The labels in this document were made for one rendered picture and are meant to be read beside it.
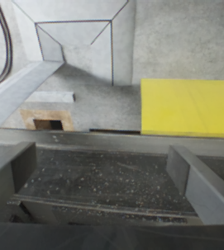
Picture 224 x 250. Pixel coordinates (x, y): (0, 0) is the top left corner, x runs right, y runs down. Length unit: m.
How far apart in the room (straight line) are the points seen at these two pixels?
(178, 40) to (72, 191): 0.72
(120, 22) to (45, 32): 0.34
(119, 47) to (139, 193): 0.61
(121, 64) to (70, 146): 0.46
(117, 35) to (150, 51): 0.16
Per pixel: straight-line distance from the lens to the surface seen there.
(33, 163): 0.17
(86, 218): 0.43
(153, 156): 0.59
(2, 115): 0.58
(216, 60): 0.94
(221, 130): 0.62
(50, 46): 0.93
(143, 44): 0.85
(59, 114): 1.11
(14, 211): 0.51
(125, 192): 0.50
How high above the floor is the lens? 0.83
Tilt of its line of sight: 52 degrees down
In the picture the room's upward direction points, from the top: 168 degrees counter-clockwise
